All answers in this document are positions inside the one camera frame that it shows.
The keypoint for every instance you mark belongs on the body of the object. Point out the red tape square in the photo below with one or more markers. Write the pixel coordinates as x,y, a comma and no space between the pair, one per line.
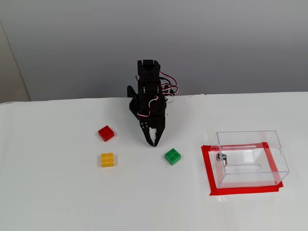
240,190

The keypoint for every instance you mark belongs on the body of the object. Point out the silver box lock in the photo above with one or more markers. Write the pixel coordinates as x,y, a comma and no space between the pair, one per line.
222,157

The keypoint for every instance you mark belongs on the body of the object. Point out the red lego brick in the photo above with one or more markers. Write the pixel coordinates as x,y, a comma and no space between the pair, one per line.
106,133

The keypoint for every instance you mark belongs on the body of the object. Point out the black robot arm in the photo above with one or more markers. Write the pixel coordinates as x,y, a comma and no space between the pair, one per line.
147,77

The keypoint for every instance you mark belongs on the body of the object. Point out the yellow lego brick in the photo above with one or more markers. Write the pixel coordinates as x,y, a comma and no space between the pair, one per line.
108,160

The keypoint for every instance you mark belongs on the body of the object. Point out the green lego brick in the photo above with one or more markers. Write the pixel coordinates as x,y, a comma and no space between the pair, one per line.
172,156

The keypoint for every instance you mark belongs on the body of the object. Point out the transparent plastic box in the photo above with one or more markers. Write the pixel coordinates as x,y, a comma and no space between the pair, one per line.
252,168

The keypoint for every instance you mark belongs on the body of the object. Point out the black table clamp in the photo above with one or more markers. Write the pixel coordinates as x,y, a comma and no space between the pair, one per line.
131,92

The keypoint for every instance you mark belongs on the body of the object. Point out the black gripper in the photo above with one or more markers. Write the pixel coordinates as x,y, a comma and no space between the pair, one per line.
156,124

